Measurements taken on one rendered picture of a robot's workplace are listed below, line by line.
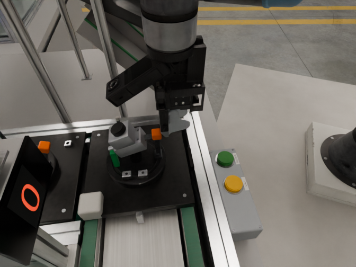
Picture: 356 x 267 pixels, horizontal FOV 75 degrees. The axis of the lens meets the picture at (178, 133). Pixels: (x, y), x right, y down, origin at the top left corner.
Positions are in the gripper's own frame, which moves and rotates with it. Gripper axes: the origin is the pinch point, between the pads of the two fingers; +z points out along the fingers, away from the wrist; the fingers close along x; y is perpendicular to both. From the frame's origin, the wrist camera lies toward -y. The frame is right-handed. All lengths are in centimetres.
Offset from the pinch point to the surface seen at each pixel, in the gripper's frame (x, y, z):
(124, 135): -1.8, -7.6, -2.2
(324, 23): 257, 239, 108
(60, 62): 65, -40, 21
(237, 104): 28.1, 29.2, 21.5
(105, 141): 7.8, -14.7, 10.3
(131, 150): -2.2, -7.0, 2.3
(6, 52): 78, -67, 21
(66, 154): 4.8, -24.1, 10.3
